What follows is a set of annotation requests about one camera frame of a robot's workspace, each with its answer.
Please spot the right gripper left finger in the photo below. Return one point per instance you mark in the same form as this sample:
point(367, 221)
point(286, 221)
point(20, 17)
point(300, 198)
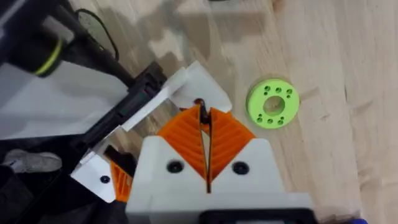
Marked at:
point(174, 149)

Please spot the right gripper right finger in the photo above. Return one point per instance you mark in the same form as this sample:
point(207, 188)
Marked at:
point(239, 149)

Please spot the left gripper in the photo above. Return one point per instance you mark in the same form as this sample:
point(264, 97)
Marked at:
point(133, 99)

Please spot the small black screw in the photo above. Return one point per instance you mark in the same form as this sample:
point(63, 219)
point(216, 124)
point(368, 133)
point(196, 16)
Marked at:
point(204, 114)

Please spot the green disc with holes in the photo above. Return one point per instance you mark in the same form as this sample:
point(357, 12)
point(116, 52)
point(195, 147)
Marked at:
point(273, 103)

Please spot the person's shoe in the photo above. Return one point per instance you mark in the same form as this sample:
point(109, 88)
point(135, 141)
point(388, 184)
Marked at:
point(31, 160)

